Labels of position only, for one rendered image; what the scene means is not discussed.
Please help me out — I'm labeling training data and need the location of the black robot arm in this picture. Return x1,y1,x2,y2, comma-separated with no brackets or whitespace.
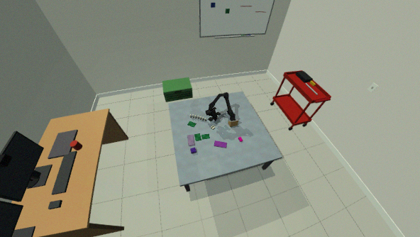
205,92,236,121

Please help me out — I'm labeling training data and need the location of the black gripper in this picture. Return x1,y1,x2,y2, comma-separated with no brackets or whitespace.
208,112,221,121

